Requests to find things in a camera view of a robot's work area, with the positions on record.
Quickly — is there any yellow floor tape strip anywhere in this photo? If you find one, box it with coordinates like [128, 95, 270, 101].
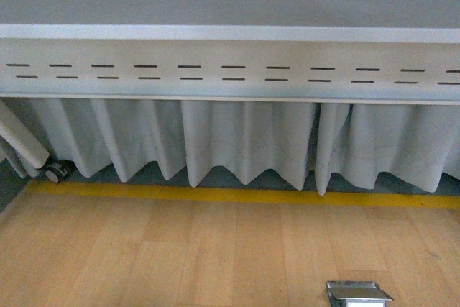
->
[24, 180, 459, 209]

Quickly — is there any white pleated curtain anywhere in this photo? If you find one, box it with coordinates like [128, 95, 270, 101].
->
[1, 98, 459, 193]

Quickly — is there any black caster wheel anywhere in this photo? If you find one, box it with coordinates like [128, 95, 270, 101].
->
[45, 160, 76, 183]

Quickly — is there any metal floor socket box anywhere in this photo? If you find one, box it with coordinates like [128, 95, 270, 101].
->
[326, 280, 393, 307]

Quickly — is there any white angled stand leg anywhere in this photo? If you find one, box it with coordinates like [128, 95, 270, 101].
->
[1, 102, 50, 178]

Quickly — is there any white perforated table frame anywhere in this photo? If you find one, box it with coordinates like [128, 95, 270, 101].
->
[1, 0, 459, 105]

